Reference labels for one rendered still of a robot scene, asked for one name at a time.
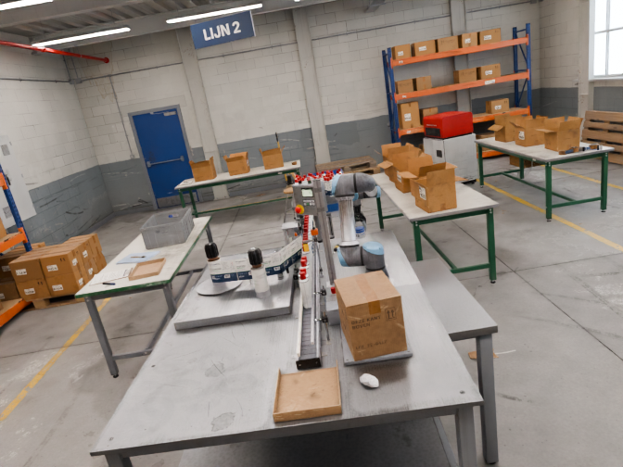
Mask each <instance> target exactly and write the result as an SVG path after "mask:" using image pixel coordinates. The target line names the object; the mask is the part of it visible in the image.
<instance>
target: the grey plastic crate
mask: <svg viewBox="0 0 623 467"><path fill-rule="evenodd" d="M172 214H179V216H177V217H172V218H169V215H172ZM194 227H195V224H194V221H193V217H192V213H191V208H180V209H175V210H170V211H165V212H160V213H155V214H153V215H152V216H151V217H150V218H149V219H148V220H147V222H146V223H145V224H144V225H143V226H142V227H141V228H140V229H139V230H140V232H141V234H142V236H143V241H144V243H145V247H146V249H147V250H149V249H154V248H159V247H164V246H173V245H178V244H183V243H185V242H186V240H187V238H188V237H189V235H190V234H191V232H192V230H193V229H194Z"/></svg>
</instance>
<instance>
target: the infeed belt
mask: <svg viewBox="0 0 623 467"><path fill-rule="evenodd" d="M313 243H314V245H313V246H314V248H313V250H314V251H313V254H314V293H315V292H316V244H315V242H314V241H313ZM314 319H316V295H314ZM311 331H312V309H304V306H303V310H302V326H301V343H300V357H299V360H310V359H317V322H314V344H313V345H312V343H311Z"/></svg>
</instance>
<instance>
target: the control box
mask: <svg viewBox="0 0 623 467"><path fill-rule="evenodd" d="M321 185H322V190H323V196H324V207H325V212H327V211H328V209H327V203H326V197H325V191H324V181H321ZM292 188H293V193H294V198H295V203H296V208H301V212H300V213H298V215H315V216H319V215H318V208H317V204H316V198H315V190H314V187H313V181H311V184H308V182H302V184H299V183H295V184H293V185H292ZM301 188H312V191H313V197H302V193H301ZM302 199H314V200H315V206H303V200H302Z"/></svg>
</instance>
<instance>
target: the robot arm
mask: <svg viewBox="0 0 623 467"><path fill-rule="evenodd" d="M332 195H333V196H335V199H336V200H337V201H338V210H339V219H340V230H341V239H342V242H341V243H340V245H339V248H338V249H337V255H338V259H339V262H340V264H341V266H343V267H353V266H365V273H368V272H373V271H383V273H384V274H385V275H386V276H387V277H388V279H389V274H388V271H387V269H386V264H385V256H384V253H385V252H384V248H383V246H382V245H381V244H380V243H377V242H367V243H364V244H363V245H362V246H360V243H359V242H358V241H357V240H356V231H355V224H356V222H357V221H360V222H361V223H362V224H363V227H364V230H365V231H366V229H367V227H366V218H365V217H364V215H363V213H362V211H361V205H362V201H361V200H362V199H365V198H374V197H375V198H377V197H380V196H381V189H380V186H375V179H374V178H373V177H372V176H370V175H368V174H366V173H361V172H356V173H349V174H340V175H335V176H334V177H333V179H332Z"/></svg>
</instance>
